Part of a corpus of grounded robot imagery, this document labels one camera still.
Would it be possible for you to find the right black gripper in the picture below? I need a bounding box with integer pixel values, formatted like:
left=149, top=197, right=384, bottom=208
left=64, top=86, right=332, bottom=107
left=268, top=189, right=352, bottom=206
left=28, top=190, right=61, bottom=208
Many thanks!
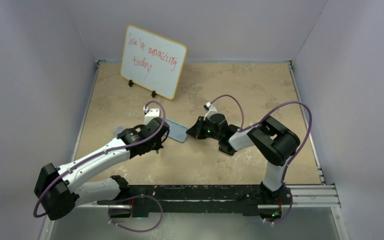
left=187, top=116, right=222, bottom=141

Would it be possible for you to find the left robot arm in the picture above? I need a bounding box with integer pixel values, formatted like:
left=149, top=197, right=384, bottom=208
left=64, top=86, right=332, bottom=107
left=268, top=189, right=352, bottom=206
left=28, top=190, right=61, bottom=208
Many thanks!
left=33, top=117, right=170, bottom=220

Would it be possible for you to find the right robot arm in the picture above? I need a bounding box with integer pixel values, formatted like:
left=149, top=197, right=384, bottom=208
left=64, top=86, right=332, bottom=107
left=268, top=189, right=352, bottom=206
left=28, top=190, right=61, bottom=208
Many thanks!
left=186, top=113, right=301, bottom=204

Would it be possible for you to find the black phone in black case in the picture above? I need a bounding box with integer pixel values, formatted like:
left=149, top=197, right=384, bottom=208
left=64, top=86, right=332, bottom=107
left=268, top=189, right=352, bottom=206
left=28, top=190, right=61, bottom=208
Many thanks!
left=218, top=142, right=237, bottom=156

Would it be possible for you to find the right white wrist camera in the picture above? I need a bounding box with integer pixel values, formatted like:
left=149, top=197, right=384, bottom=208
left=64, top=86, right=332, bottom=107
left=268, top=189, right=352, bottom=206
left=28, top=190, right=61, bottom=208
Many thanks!
left=203, top=102, right=218, bottom=121

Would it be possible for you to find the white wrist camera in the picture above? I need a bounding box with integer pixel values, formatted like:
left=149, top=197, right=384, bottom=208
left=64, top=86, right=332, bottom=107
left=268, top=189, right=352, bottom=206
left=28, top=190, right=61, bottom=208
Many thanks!
left=203, top=102, right=218, bottom=121
left=143, top=108, right=162, bottom=125

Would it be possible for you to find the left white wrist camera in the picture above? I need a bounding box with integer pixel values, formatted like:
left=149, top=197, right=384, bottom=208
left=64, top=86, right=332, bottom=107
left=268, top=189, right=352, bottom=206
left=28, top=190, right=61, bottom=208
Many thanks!
left=143, top=108, right=162, bottom=125

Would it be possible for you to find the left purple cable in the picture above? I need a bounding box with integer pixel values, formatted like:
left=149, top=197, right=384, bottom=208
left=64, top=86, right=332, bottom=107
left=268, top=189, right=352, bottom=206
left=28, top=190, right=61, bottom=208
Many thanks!
left=32, top=100, right=167, bottom=233

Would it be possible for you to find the purple cable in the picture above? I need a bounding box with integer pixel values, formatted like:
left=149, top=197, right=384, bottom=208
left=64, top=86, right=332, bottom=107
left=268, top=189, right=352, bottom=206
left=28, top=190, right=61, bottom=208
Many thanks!
left=208, top=94, right=313, bottom=226
left=32, top=100, right=167, bottom=233

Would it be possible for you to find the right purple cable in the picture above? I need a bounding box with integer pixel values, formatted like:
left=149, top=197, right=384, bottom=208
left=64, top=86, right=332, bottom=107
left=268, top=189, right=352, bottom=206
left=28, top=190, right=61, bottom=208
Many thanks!
left=208, top=94, right=313, bottom=226

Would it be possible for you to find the white board with orange frame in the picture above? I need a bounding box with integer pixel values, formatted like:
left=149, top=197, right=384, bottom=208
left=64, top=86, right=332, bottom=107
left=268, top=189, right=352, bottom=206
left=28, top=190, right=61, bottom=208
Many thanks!
left=120, top=25, right=188, bottom=100

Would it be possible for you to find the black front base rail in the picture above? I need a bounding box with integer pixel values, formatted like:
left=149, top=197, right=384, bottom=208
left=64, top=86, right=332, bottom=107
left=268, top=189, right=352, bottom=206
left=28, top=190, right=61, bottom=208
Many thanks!
left=97, top=184, right=279, bottom=220

